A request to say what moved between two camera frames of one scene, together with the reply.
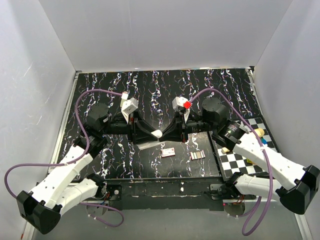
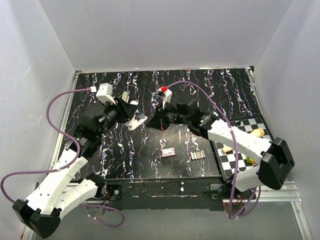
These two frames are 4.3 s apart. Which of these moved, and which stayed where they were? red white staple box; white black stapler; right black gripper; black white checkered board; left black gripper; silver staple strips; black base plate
Moved: right black gripper; left black gripper; white black stapler
Stayed: black white checkered board; black base plate; silver staple strips; red white staple box
